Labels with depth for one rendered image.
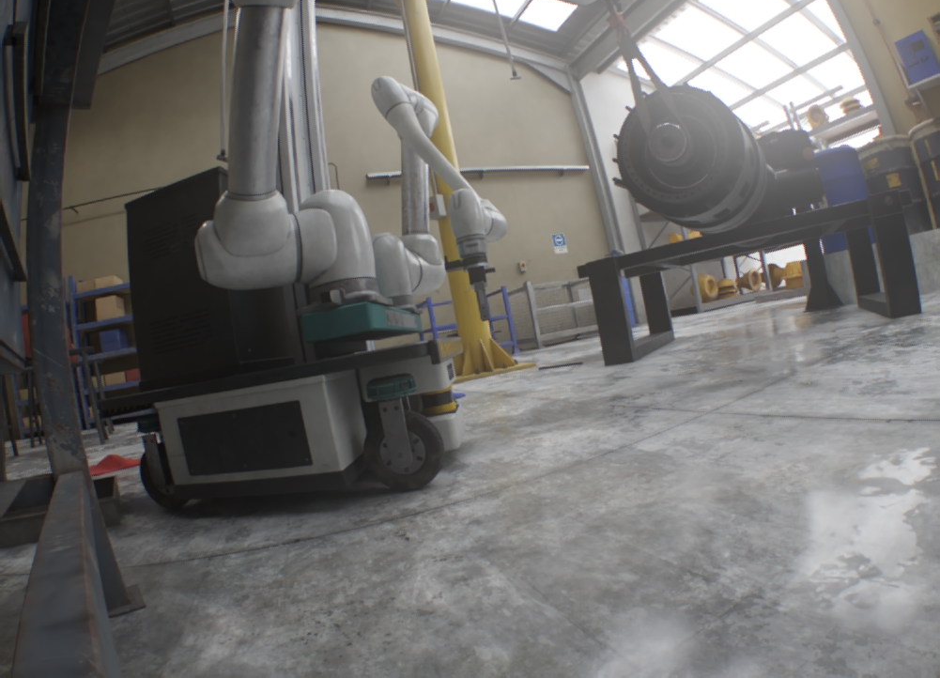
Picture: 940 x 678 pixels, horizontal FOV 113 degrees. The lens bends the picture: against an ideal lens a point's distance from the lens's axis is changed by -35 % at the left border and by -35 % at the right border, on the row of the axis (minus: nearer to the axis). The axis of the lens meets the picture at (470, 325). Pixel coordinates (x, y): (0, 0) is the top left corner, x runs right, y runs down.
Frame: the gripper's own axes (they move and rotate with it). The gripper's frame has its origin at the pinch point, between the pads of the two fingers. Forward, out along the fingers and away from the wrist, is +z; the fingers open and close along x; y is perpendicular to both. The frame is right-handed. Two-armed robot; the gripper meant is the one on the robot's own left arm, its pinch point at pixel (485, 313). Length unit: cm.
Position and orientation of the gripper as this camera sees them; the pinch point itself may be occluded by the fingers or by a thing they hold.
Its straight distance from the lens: 140.4
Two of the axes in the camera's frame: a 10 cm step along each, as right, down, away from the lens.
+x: 0.5, 0.2, 10.0
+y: 9.8, -1.9, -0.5
